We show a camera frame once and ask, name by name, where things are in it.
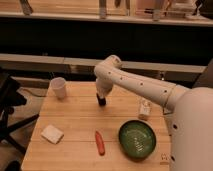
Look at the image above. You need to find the black eraser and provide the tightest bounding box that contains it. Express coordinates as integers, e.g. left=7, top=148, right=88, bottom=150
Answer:
left=96, top=94, right=106, bottom=106

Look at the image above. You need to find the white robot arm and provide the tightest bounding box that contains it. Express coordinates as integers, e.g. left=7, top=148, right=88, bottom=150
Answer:
left=94, top=55, right=213, bottom=171

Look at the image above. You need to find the white paper cup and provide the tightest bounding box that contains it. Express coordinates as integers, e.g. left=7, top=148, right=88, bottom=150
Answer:
left=50, top=77, right=66, bottom=99

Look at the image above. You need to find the small white bottle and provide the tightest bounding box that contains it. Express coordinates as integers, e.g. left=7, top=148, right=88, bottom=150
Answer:
left=139, top=98, right=151, bottom=120

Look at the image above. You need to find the orange carrot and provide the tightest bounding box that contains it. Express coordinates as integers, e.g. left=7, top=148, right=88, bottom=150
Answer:
left=95, top=131, right=105, bottom=155

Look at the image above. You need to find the green bowl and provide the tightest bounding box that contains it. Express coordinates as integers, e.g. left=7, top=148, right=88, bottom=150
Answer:
left=118, top=120, right=156, bottom=159

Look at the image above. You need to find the white sponge block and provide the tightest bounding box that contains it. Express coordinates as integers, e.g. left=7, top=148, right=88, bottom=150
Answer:
left=41, top=125, right=64, bottom=144

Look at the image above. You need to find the black office chair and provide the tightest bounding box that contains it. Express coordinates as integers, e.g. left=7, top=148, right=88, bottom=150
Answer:
left=0, top=66, right=40, bottom=171

